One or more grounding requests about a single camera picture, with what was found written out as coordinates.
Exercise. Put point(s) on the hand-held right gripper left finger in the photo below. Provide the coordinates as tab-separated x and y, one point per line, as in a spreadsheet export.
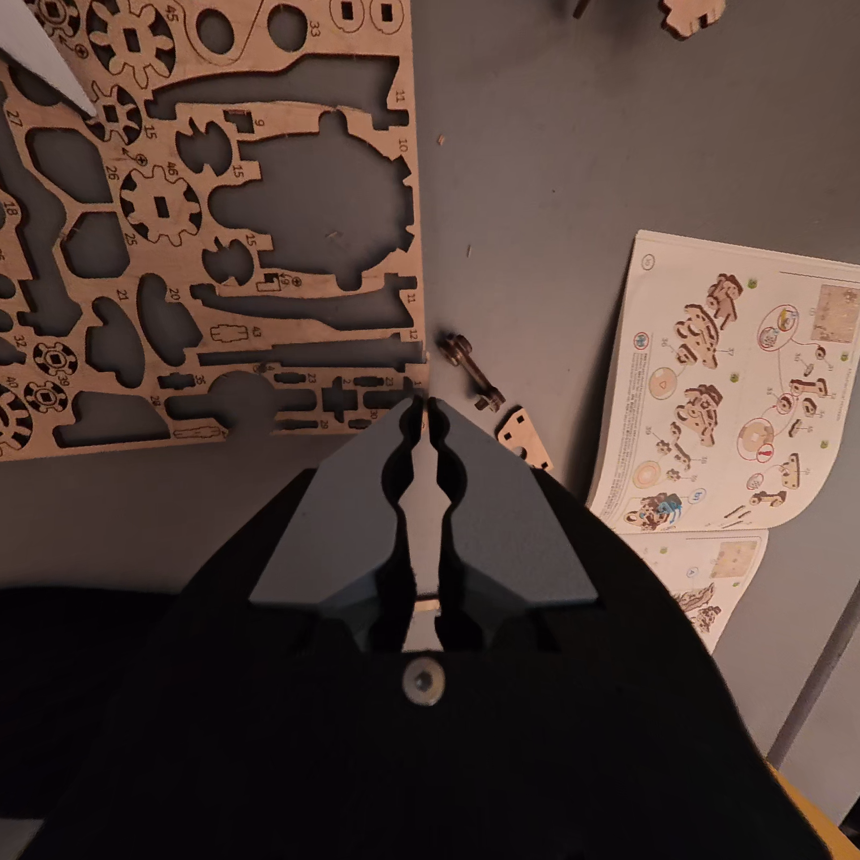
329	537

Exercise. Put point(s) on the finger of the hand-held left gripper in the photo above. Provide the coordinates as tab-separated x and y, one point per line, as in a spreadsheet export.
33	44

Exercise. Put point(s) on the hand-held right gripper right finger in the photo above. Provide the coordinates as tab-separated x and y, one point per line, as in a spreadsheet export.
517	537

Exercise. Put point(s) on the laser-cut wooden parts sheet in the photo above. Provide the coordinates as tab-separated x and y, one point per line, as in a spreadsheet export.
269	336

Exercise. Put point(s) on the yellow plastic bin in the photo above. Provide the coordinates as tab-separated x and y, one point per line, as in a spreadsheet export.
830	836

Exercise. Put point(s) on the dark wooden link part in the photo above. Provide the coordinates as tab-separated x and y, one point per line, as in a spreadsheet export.
474	373

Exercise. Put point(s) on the light wooden plate part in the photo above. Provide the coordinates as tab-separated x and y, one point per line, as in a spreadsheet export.
521	433

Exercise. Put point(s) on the illustrated instruction booklet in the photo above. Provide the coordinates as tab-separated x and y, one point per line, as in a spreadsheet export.
739	302

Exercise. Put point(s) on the small wooden part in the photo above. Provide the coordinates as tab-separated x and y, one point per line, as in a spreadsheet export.
692	17

